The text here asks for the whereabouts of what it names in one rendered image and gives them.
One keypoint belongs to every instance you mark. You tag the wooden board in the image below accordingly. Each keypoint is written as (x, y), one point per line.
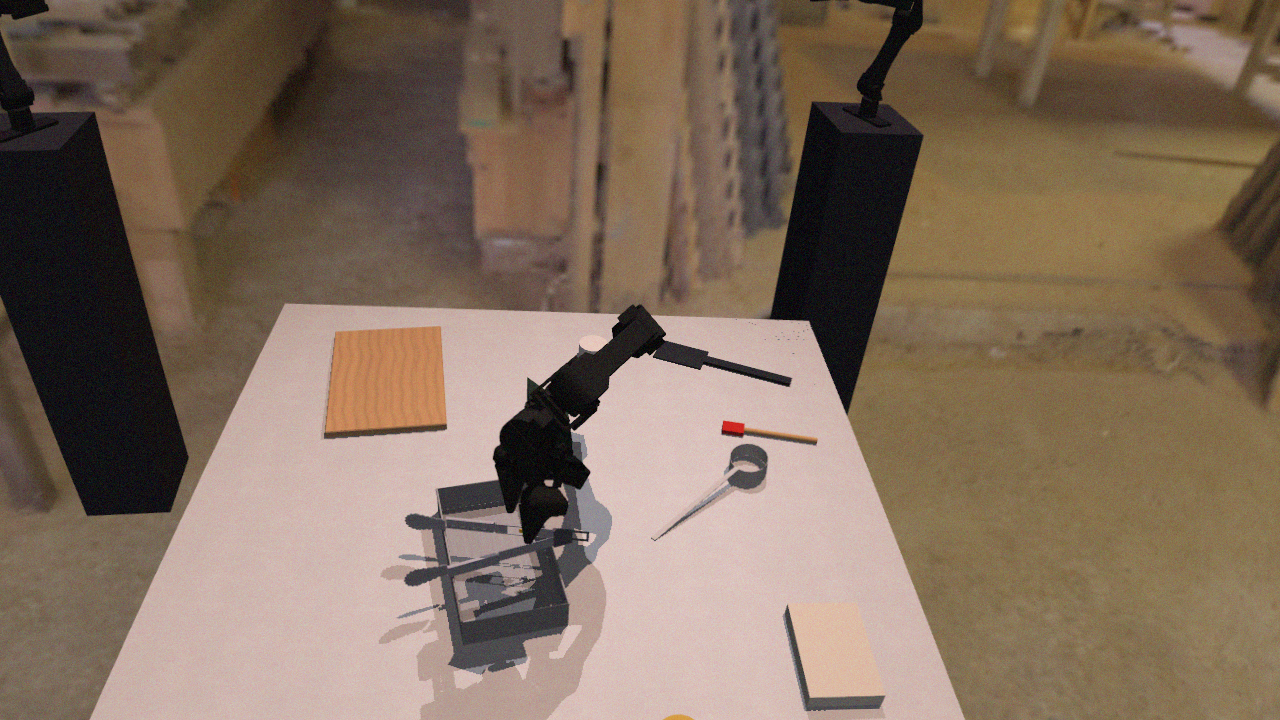
(386, 381)

